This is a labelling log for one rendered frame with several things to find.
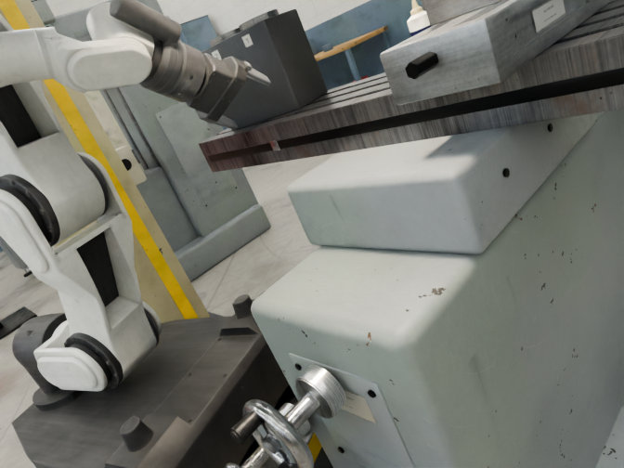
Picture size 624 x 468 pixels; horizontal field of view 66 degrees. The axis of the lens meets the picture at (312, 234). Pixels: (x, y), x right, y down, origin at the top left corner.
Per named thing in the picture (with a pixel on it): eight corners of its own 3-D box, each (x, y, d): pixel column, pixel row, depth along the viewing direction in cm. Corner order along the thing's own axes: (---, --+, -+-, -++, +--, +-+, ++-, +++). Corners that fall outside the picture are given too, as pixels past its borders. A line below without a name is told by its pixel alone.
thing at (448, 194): (486, 258, 60) (460, 172, 56) (307, 247, 87) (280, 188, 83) (612, 109, 88) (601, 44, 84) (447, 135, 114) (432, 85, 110)
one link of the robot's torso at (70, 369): (57, 396, 108) (21, 351, 104) (121, 337, 123) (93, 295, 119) (111, 400, 97) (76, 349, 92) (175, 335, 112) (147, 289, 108)
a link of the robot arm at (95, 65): (155, 84, 71) (56, 98, 66) (138, 50, 75) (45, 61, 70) (150, 43, 66) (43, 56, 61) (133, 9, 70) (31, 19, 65)
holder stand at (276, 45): (300, 109, 102) (260, 12, 95) (231, 131, 116) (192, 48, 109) (329, 91, 110) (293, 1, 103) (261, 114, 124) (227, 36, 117)
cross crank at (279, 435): (301, 518, 57) (258, 448, 52) (246, 478, 66) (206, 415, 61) (380, 420, 65) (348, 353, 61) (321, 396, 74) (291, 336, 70)
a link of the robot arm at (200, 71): (215, 136, 86) (155, 114, 76) (197, 103, 90) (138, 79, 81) (256, 79, 80) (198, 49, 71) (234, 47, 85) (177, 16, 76)
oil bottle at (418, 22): (436, 66, 81) (416, -2, 77) (417, 71, 84) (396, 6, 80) (448, 58, 83) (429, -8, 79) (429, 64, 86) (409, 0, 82)
